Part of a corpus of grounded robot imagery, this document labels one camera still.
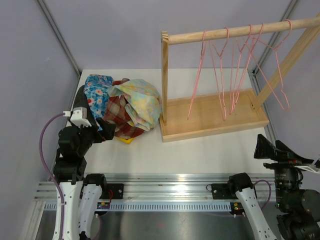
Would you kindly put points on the yellow plastic tray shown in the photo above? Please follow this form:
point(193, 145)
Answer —
point(126, 141)

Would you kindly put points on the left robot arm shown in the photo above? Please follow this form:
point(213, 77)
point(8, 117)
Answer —
point(78, 194)

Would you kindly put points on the red plaid garment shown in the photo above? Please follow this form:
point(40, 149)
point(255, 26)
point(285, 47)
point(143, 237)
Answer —
point(115, 113)

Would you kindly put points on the pastel floral garment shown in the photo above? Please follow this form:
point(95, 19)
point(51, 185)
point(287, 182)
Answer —
point(144, 103)

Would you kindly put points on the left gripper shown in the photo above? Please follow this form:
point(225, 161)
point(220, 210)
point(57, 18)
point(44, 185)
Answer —
point(106, 133)

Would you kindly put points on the dark grey dotted garment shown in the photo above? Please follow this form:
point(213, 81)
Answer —
point(81, 100)

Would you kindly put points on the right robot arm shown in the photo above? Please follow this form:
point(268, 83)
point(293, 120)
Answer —
point(300, 208)

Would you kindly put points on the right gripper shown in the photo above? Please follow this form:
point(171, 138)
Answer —
point(266, 149)

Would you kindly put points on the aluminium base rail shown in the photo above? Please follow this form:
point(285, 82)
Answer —
point(168, 192)

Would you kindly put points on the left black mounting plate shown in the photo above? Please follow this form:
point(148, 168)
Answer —
point(115, 191)

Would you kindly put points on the wooden clothes rack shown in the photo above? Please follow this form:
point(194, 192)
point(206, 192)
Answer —
point(206, 118)

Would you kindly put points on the black mounting plate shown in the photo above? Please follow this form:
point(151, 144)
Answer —
point(221, 191)
point(115, 191)

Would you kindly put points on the blue floral garment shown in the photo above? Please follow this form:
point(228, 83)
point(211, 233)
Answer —
point(96, 89)

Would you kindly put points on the pink hanger of red skirt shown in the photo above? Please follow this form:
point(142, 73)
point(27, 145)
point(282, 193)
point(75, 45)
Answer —
point(278, 71)

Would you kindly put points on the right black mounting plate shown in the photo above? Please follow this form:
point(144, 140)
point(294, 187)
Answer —
point(221, 191)

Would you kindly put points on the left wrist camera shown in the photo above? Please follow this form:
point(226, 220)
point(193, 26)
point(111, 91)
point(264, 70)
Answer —
point(78, 117)

